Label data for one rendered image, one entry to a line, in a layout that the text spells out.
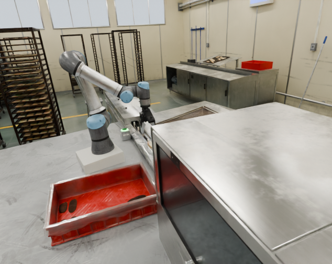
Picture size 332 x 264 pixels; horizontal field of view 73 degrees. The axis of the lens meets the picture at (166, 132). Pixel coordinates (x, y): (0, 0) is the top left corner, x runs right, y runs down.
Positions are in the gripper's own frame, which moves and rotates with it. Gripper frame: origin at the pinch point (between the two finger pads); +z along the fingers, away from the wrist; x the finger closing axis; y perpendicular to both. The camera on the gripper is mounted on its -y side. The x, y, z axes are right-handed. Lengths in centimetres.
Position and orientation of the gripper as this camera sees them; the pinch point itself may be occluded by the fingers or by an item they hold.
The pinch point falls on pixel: (148, 132)
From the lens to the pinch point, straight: 162.5
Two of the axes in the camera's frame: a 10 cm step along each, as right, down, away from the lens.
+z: 0.5, 9.2, 3.9
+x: -9.3, 1.9, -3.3
